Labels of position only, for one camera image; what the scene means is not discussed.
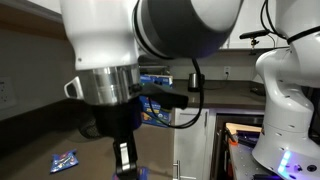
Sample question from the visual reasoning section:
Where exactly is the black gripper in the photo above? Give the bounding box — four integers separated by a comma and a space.
89, 97, 144, 180

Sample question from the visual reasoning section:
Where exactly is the blue sachet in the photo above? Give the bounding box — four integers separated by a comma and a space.
49, 148, 80, 175
111, 165, 152, 180

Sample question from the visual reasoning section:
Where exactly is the blue snack box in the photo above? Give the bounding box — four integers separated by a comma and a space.
138, 73, 175, 129

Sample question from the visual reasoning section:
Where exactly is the black under-counter appliance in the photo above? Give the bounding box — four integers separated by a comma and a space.
212, 113, 266, 180

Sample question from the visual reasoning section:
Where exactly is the small black counter item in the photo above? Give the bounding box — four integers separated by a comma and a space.
249, 86, 268, 98

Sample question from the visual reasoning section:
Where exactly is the white lower cabinet door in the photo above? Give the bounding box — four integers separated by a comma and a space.
172, 107, 210, 180

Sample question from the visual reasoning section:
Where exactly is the steel electric kettle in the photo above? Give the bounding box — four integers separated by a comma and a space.
187, 72, 206, 94

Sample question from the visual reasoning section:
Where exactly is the wooden board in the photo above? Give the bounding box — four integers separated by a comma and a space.
225, 122, 264, 135

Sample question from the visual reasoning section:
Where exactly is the perforated robot mounting table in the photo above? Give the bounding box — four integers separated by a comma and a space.
227, 142, 291, 180

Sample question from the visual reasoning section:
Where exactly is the silver cabinet handle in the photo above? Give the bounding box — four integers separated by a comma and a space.
173, 159, 183, 180

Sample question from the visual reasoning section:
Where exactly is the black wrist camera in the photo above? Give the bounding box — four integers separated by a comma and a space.
131, 82, 190, 111

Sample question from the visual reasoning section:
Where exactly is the black kettle cord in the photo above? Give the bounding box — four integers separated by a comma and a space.
203, 73, 230, 92

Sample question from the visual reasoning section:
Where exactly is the black camera on stand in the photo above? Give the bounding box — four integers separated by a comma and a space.
238, 28, 272, 56

